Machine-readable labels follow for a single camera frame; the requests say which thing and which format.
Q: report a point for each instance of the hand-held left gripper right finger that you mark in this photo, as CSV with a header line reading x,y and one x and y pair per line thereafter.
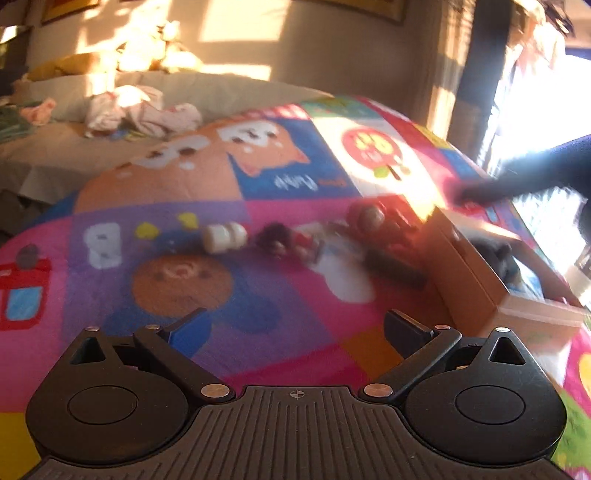
x,y
406,334

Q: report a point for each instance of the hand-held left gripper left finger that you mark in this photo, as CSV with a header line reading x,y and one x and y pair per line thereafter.
x,y
189,337

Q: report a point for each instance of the black bear plush toy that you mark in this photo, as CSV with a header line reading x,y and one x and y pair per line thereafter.
x,y
501,263

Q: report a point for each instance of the white cardboard box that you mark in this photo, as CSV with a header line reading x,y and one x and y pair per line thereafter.
x,y
461,277

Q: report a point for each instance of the blue and white packet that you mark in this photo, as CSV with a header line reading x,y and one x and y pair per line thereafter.
x,y
531,281

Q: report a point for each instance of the person's right forearm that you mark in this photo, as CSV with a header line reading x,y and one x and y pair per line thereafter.
x,y
549,168

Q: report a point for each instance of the colourful cartoon play mat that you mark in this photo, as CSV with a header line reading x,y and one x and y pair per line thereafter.
x,y
231,295

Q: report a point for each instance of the white and red bottle toy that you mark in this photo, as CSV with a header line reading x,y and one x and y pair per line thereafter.
x,y
224,237

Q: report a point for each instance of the beige curtain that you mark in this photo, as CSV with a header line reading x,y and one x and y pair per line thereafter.
x,y
450,83

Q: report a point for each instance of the small black figure toy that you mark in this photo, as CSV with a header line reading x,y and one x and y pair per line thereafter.
x,y
272,237

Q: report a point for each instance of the pile of light clothes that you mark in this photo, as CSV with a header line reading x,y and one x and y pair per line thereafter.
x,y
143,113

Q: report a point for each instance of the pink cloth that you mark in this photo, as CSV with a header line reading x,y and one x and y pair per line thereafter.
x,y
39,111

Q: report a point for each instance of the pale plush toy pile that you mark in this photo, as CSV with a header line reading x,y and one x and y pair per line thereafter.
x,y
157,48

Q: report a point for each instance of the yellow pillow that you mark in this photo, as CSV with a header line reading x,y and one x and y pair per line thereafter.
x,y
69,67

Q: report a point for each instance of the framed wall picture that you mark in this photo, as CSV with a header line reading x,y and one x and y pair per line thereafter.
x,y
69,7
369,9

